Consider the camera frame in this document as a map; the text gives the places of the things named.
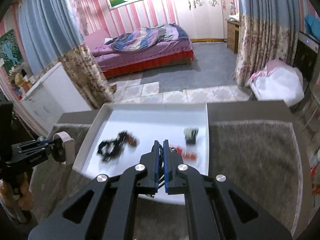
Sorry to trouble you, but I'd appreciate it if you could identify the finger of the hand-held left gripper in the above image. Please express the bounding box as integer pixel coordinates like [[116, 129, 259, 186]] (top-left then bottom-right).
[[12, 139, 58, 153], [6, 146, 64, 167]]

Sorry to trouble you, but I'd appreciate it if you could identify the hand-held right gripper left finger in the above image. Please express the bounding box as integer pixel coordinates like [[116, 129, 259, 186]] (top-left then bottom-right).
[[28, 140, 162, 240]]

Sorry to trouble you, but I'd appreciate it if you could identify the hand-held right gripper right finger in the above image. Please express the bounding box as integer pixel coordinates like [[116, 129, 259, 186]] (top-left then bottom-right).
[[163, 139, 293, 240]]

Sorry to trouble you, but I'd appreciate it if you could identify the red braided bracelet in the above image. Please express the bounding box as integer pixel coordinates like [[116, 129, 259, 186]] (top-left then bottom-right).
[[180, 151, 198, 160]]

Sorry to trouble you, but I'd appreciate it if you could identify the brown pendant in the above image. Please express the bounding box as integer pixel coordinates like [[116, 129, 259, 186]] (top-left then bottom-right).
[[117, 130, 138, 147]]

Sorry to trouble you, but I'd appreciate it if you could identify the white flower bracelet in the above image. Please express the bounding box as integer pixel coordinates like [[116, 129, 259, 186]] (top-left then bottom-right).
[[183, 127, 200, 145]]

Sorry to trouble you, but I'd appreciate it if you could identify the white shallow tray box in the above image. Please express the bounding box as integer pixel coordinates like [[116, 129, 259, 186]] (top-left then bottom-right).
[[72, 102, 210, 205]]

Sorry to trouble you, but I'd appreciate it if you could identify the person's left hand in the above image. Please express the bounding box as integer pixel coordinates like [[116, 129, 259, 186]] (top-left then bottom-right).
[[0, 174, 33, 210]]

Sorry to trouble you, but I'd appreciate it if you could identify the white cabinet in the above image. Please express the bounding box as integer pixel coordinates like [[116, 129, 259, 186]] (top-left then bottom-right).
[[20, 62, 73, 135]]

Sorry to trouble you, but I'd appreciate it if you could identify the grey fluffy mat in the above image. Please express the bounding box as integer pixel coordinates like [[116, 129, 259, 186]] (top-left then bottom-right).
[[25, 120, 304, 240]]

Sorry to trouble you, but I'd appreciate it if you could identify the blue curtain with floral hem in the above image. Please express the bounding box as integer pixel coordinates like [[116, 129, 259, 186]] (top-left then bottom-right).
[[235, 0, 304, 87], [17, 0, 114, 109]]

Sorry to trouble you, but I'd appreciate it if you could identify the purple bed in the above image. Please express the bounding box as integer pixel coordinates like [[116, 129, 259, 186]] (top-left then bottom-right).
[[84, 23, 195, 79]]

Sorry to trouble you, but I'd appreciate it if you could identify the striped purple quilt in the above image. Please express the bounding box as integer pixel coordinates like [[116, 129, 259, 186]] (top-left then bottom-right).
[[111, 23, 188, 53]]

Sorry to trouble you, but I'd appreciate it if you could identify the pink and white bundle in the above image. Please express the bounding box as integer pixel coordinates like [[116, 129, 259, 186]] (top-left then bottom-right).
[[247, 58, 306, 107]]

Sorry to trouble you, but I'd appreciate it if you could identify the wooden nightstand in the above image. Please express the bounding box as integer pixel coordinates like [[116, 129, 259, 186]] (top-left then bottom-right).
[[226, 19, 240, 54]]

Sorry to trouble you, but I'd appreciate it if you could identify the white wardrobe with decals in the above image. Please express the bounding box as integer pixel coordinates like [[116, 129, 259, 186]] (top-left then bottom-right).
[[175, 0, 225, 43]]

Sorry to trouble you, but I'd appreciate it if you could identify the low grey stand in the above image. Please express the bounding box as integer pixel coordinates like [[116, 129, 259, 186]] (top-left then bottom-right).
[[294, 80, 320, 133]]

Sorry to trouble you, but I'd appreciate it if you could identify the black floor appliance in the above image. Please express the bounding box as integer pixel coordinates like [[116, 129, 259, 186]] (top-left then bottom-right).
[[292, 31, 320, 82]]

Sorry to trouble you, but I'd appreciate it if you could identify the blue cloth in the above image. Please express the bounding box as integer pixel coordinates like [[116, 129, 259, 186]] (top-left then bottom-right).
[[304, 14, 320, 43]]

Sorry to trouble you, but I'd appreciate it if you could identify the green wall poster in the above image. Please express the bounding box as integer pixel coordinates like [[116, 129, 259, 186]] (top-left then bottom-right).
[[0, 29, 24, 68]]

